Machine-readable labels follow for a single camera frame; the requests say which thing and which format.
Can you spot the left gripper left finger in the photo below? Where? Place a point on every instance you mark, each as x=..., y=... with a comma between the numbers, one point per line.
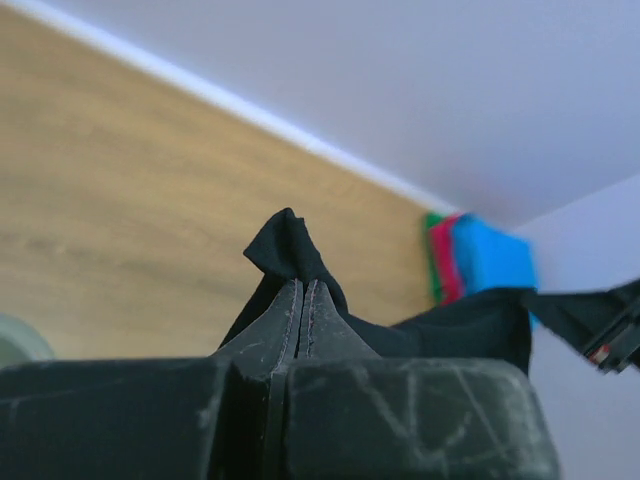
x=213, y=417

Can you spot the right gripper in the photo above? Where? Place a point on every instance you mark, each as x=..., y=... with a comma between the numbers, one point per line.
x=615, y=317

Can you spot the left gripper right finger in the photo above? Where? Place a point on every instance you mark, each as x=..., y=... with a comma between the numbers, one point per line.
x=351, y=414

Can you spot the black t-shirt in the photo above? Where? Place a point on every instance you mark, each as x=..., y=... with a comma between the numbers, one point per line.
x=491, y=324

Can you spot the folded blue t-shirt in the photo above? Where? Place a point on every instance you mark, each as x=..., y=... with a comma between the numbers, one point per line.
x=488, y=258

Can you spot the folded red t-shirt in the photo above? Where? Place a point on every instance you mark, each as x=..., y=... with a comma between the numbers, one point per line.
x=443, y=247

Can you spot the folded green t-shirt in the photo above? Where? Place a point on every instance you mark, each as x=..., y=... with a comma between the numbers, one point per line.
x=431, y=219

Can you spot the clear blue plastic bin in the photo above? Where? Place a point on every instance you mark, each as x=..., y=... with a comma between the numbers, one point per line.
x=21, y=343

